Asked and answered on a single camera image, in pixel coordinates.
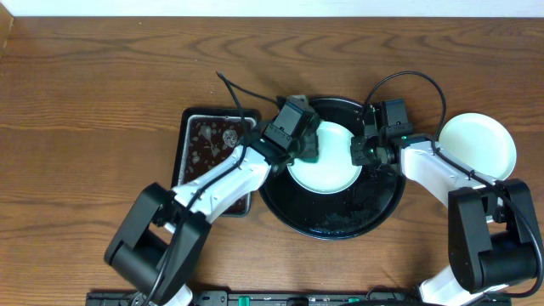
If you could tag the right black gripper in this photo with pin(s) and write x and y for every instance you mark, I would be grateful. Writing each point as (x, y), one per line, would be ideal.
(358, 157)

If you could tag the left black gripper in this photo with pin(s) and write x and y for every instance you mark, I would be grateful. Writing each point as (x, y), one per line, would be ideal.
(309, 142)

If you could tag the light blue plate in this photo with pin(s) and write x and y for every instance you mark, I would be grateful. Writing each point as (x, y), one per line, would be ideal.
(480, 142)
(333, 170)

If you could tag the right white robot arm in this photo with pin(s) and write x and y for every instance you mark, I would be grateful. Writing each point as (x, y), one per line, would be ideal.
(495, 249)

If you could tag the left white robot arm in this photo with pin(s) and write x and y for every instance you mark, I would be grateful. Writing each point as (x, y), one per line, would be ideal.
(160, 240)

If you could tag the black round serving tray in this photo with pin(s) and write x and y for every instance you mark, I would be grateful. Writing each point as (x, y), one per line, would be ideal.
(359, 209)

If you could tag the black rectangular soapy water tray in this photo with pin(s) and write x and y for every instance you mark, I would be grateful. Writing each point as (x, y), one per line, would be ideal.
(209, 156)

